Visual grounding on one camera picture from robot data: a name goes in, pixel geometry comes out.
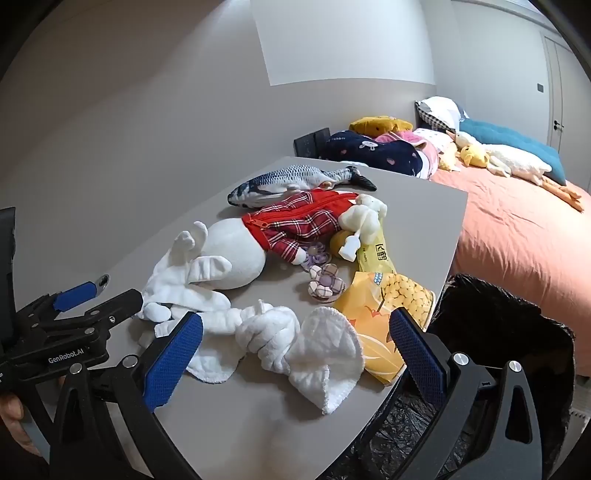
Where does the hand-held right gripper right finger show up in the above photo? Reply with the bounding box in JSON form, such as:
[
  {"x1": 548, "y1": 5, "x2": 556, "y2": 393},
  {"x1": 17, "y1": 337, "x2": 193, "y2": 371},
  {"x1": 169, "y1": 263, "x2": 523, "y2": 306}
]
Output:
[{"x1": 365, "y1": 307, "x2": 544, "y2": 480}]

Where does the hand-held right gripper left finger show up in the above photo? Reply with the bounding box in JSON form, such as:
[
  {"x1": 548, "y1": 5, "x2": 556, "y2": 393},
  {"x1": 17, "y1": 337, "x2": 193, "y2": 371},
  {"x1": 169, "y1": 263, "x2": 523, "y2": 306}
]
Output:
[{"x1": 48, "y1": 311, "x2": 204, "y2": 480}]

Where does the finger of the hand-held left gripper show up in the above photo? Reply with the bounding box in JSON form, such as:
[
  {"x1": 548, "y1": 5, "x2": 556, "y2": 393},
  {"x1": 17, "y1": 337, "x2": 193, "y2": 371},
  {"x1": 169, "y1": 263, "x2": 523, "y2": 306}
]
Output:
[
  {"x1": 18, "y1": 274, "x2": 110, "y2": 326},
  {"x1": 41, "y1": 288, "x2": 144, "y2": 334}
]

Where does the white cloth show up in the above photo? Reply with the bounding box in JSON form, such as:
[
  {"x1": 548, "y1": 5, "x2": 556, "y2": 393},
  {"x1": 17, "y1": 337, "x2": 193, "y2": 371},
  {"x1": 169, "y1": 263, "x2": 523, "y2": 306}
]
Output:
[{"x1": 139, "y1": 318, "x2": 247, "y2": 385}]

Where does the yellow corn snack bag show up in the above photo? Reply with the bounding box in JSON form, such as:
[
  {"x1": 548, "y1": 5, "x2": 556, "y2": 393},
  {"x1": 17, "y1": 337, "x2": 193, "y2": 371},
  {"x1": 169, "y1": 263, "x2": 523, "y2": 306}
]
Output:
[{"x1": 332, "y1": 271, "x2": 437, "y2": 386}]

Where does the black trash bag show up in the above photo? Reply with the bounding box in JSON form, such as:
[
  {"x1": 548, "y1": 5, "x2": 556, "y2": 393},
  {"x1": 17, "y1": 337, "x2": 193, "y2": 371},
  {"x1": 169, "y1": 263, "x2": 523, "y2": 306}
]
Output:
[{"x1": 355, "y1": 274, "x2": 578, "y2": 480}]

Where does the small yellow snack packet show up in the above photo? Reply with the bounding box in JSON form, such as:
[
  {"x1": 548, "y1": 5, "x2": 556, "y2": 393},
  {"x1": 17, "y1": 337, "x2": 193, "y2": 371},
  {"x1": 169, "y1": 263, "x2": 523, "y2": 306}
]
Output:
[{"x1": 355, "y1": 217, "x2": 398, "y2": 276}]

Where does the white plush doll plaid shirt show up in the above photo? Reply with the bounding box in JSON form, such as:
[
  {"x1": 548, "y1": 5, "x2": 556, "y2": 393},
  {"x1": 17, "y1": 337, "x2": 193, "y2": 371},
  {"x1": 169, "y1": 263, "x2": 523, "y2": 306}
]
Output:
[{"x1": 139, "y1": 188, "x2": 359, "y2": 324}]

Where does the white knotted terry towel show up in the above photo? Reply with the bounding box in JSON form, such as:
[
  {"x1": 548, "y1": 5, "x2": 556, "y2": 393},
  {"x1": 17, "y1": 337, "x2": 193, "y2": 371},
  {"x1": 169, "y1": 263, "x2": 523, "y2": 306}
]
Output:
[{"x1": 233, "y1": 299, "x2": 365, "y2": 415}]

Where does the person's left hand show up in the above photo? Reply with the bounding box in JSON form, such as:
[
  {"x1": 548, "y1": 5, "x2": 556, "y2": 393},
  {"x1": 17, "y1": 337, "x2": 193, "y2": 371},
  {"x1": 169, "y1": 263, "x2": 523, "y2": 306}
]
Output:
[{"x1": 0, "y1": 376, "x2": 65, "y2": 457}]

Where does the plaid fabric flower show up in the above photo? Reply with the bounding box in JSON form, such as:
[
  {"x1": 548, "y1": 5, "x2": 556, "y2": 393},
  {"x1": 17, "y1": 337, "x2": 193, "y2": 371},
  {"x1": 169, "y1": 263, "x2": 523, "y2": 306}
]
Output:
[{"x1": 308, "y1": 264, "x2": 347, "y2": 304}]

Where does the brown potato toy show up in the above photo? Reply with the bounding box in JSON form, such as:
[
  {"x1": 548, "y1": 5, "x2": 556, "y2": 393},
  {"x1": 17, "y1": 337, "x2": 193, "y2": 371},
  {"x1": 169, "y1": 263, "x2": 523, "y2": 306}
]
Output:
[{"x1": 329, "y1": 229, "x2": 357, "y2": 254}]

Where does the light purple fabric flower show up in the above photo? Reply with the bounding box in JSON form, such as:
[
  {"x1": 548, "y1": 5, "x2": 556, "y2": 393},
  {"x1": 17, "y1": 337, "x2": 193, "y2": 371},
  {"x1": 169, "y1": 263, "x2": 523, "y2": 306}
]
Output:
[{"x1": 301, "y1": 244, "x2": 331, "y2": 269}]

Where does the cream bow-shaped toy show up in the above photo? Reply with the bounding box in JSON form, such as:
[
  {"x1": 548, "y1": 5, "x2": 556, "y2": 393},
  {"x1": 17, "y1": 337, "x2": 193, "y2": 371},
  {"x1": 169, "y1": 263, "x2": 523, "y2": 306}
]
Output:
[{"x1": 338, "y1": 194, "x2": 387, "y2": 263}]

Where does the bed with orange sheet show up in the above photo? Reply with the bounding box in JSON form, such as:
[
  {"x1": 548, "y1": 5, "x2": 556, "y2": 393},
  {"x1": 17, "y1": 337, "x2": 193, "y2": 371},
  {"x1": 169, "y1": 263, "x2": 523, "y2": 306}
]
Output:
[{"x1": 429, "y1": 157, "x2": 591, "y2": 354}]

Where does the pink blanket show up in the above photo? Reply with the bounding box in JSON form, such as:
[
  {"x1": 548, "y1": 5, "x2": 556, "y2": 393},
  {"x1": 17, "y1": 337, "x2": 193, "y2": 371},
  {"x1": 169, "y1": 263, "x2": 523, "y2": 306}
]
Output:
[{"x1": 374, "y1": 129, "x2": 440, "y2": 180}]

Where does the grey fish plush toy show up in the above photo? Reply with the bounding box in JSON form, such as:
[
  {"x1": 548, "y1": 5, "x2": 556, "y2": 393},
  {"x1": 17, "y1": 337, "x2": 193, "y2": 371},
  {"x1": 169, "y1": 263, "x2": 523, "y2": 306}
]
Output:
[{"x1": 227, "y1": 164, "x2": 378, "y2": 208}]

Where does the yellow duck plush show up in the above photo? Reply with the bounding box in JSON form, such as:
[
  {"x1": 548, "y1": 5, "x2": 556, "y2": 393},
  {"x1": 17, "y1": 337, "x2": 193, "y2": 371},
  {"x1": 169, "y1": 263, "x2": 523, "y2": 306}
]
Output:
[{"x1": 457, "y1": 144, "x2": 491, "y2": 169}]

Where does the navy patterned blanket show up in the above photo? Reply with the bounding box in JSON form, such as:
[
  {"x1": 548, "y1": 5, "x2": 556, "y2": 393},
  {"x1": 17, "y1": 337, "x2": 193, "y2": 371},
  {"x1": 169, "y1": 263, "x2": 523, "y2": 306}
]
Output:
[{"x1": 321, "y1": 130, "x2": 428, "y2": 179}]

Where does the white patterned pillow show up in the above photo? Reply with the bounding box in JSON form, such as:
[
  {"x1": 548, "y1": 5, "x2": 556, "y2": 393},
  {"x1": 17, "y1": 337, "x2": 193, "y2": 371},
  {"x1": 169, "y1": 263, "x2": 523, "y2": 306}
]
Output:
[{"x1": 412, "y1": 128, "x2": 458, "y2": 154}]

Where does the white goose plush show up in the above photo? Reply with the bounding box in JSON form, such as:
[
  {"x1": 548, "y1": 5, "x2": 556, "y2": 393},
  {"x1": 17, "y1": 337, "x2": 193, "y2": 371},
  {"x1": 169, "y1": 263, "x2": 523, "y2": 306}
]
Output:
[{"x1": 445, "y1": 130, "x2": 585, "y2": 213}]

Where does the mustard yellow plush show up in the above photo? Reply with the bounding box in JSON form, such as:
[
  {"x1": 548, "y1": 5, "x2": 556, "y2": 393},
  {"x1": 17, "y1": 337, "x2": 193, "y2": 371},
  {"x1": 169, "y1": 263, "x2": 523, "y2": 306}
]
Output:
[{"x1": 348, "y1": 116, "x2": 414, "y2": 138}]

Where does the teal pillow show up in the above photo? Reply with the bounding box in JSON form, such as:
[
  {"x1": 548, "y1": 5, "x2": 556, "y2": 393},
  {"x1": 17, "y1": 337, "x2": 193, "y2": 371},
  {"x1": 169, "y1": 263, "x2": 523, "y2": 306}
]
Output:
[{"x1": 459, "y1": 119, "x2": 568, "y2": 186}]

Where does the checkered pillow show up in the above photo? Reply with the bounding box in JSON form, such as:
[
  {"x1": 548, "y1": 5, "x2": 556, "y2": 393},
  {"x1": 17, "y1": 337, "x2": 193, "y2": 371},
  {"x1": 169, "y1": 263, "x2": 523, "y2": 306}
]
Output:
[{"x1": 414, "y1": 96, "x2": 468, "y2": 134}]

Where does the grey door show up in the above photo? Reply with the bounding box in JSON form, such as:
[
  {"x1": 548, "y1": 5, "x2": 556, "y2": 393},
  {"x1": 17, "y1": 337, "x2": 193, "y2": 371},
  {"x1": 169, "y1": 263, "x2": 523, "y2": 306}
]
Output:
[{"x1": 541, "y1": 33, "x2": 591, "y2": 160}]

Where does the black wall panel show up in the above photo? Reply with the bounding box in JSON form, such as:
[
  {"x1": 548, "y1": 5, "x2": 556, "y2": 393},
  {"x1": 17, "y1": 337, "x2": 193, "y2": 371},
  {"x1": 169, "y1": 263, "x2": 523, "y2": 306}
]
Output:
[{"x1": 294, "y1": 127, "x2": 331, "y2": 158}]

